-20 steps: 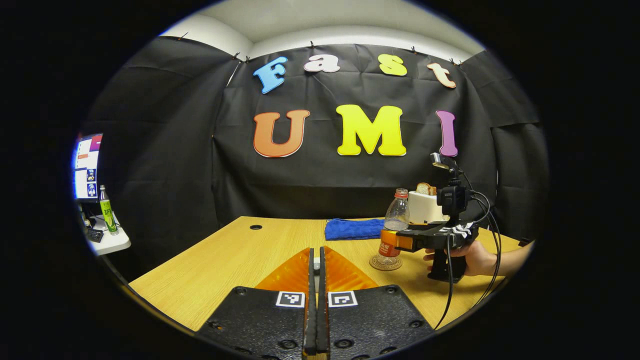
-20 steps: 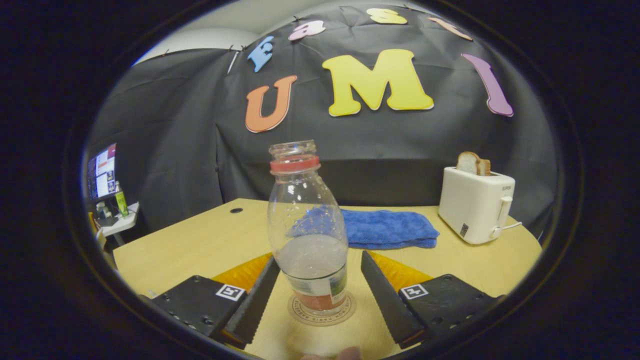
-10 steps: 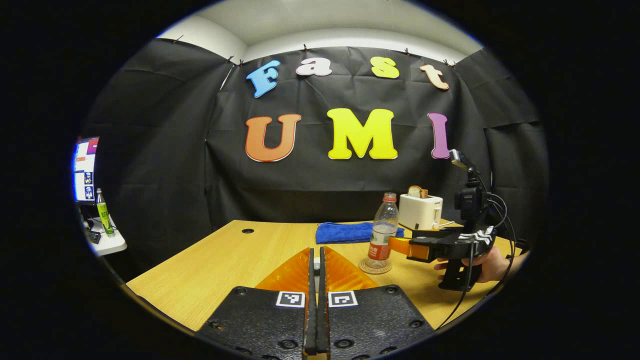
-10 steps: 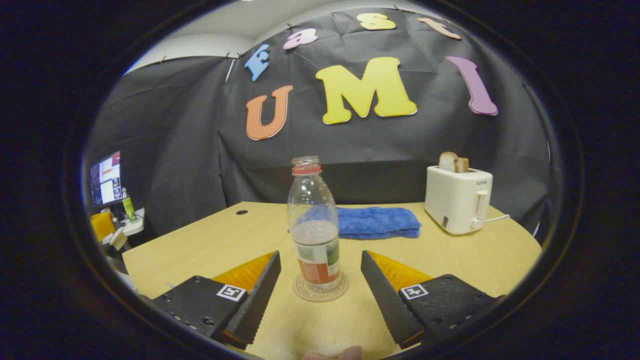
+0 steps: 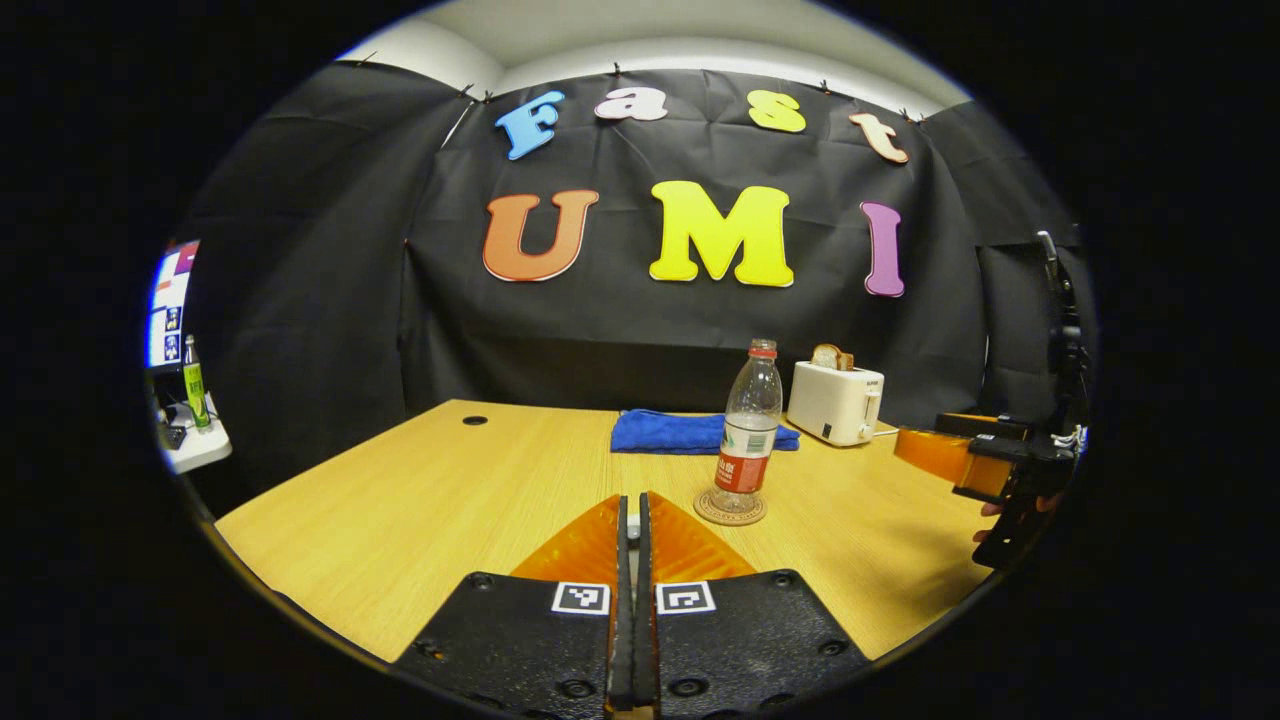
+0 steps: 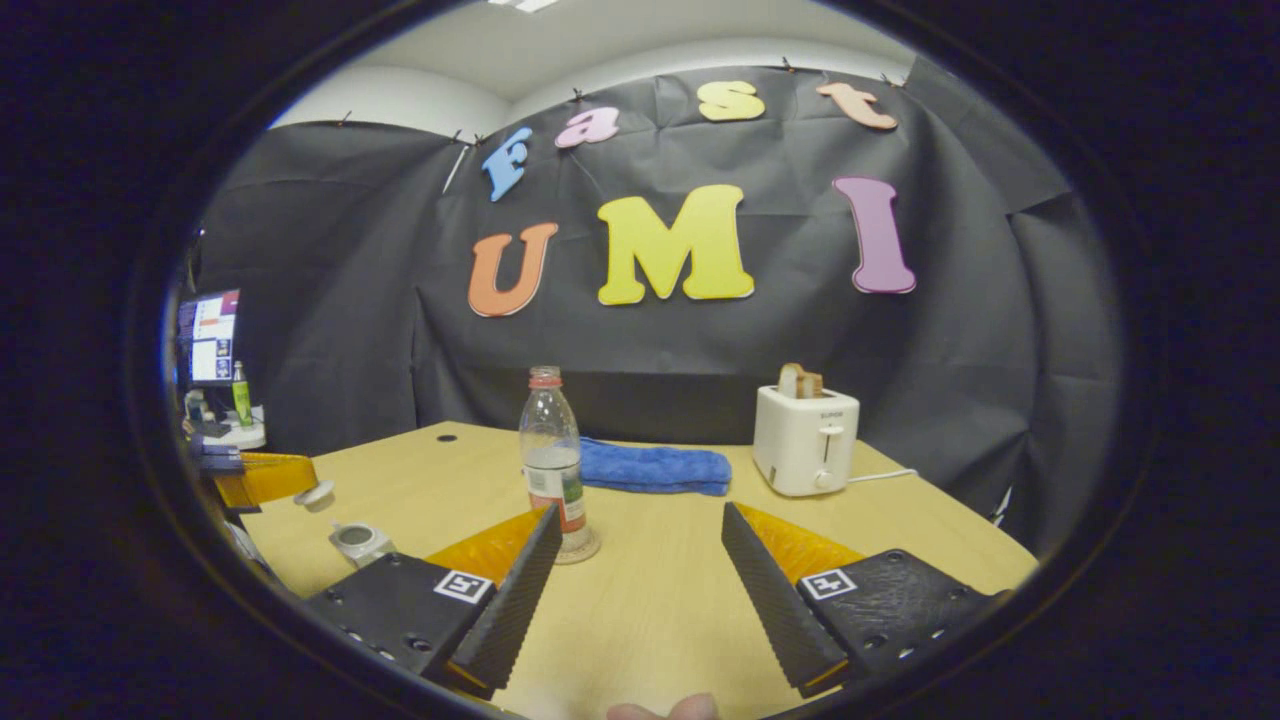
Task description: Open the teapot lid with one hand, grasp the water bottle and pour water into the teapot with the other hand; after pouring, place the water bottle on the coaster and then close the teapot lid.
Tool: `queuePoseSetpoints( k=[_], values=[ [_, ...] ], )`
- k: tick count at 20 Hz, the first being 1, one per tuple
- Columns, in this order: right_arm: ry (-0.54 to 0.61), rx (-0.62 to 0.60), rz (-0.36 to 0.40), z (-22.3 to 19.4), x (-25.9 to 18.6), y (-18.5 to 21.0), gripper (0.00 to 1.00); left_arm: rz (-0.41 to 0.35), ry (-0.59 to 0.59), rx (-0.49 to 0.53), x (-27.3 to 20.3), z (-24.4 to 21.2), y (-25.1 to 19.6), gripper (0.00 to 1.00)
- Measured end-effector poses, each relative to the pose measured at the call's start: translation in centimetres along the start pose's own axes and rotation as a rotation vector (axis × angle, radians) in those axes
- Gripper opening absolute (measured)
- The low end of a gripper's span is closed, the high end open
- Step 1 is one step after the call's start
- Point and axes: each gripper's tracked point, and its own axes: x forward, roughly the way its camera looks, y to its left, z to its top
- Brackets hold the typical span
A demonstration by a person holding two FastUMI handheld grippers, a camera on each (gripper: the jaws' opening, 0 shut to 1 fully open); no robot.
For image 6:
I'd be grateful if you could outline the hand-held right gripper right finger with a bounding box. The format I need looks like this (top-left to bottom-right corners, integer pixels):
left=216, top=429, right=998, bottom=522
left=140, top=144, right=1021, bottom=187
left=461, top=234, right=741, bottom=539
left=720, top=500, right=1001, bottom=699

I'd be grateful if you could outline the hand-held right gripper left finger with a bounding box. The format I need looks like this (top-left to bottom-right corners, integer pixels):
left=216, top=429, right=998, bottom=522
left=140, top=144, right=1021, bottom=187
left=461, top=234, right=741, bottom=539
left=303, top=502, right=564, bottom=701

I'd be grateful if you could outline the white ceramic teacup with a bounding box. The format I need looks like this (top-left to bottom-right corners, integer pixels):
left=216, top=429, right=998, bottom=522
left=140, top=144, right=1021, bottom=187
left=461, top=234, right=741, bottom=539
left=330, top=520, right=398, bottom=569

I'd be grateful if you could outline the clear plastic water bottle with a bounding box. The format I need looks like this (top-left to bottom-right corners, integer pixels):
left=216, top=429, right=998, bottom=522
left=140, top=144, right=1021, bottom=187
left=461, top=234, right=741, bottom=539
left=518, top=366, right=593, bottom=557

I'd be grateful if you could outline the white side table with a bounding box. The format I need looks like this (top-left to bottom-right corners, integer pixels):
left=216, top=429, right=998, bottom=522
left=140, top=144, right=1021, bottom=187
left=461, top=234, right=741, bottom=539
left=185, top=405, right=268, bottom=451

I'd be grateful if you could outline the computer monitor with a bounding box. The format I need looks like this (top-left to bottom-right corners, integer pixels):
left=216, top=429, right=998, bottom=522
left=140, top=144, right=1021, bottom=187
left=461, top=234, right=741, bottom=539
left=178, top=289, right=242, bottom=388

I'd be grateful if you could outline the white toaster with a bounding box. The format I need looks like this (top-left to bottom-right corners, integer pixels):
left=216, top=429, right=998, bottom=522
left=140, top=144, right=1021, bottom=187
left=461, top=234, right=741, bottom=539
left=752, top=384, right=861, bottom=498

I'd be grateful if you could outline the blue folded cloth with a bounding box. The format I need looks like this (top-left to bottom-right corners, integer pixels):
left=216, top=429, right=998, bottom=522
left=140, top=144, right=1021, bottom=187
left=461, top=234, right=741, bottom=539
left=578, top=436, right=733, bottom=498

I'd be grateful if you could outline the black backdrop cloth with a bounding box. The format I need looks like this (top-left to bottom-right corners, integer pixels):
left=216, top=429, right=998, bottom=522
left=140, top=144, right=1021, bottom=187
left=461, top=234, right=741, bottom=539
left=185, top=58, right=1126, bottom=556

